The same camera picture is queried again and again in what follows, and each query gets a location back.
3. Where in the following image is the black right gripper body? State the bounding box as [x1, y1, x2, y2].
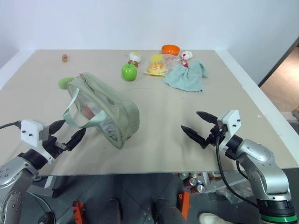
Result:
[200, 124, 228, 150]

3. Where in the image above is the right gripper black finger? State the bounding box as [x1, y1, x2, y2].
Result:
[195, 111, 219, 125]
[180, 125, 208, 146]

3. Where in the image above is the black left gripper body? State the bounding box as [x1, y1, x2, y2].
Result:
[38, 127, 68, 160]

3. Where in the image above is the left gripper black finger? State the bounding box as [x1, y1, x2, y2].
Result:
[48, 119, 66, 136]
[65, 127, 87, 152]

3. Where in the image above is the green soft toy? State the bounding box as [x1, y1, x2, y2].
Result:
[57, 77, 76, 91]

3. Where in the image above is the teal cloth towel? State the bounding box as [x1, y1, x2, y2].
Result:
[162, 59, 210, 93]

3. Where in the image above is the crumpled clear plastic wrap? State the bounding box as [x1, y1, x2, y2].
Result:
[209, 172, 258, 204]

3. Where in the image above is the white red plush toy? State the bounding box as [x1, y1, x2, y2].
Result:
[179, 50, 194, 69]

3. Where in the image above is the orange black stand clamp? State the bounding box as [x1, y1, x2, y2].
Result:
[71, 199, 85, 224]
[178, 191, 191, 220]

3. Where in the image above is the clear bag with yellow toy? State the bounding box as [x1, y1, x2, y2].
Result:
[143, 54, 181, 77]

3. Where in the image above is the orange plastic bowl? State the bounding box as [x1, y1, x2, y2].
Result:
[161, 44, 181, 56]

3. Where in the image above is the white shoe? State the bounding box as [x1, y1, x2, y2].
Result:
[199, 212, 237, 224]

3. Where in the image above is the dark rounded shape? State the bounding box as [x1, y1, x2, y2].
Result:
[152, 198, 188, 224]

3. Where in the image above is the green apple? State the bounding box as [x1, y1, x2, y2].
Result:
[121, 63, 138, 82]

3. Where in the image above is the white yellow plush chick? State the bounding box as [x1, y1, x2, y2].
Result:
[127, 51, 142, 69]

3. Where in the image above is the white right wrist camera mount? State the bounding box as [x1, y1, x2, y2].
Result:
[217, 109, 241, 151]

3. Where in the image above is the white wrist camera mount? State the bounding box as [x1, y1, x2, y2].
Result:
[217, 109, 241, 151]
[20, 119, 56, 165]

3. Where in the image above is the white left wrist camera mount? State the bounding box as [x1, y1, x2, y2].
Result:
[20, 119, 56, 165]

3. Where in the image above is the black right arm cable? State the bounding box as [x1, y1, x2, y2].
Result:
[214, 136, 259, 209]

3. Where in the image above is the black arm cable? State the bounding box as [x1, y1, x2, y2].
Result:
[0, 121, 22, 130]
[214, 136, 259, 209]

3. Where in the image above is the grey metal table bracket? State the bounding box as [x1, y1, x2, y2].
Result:
[26, 175, 56, 198]

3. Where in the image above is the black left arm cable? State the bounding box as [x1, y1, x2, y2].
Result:
[0, 121, 22, 130]

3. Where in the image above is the pale green zip bag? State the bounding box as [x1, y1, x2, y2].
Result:
[62, 72, 141, 150]

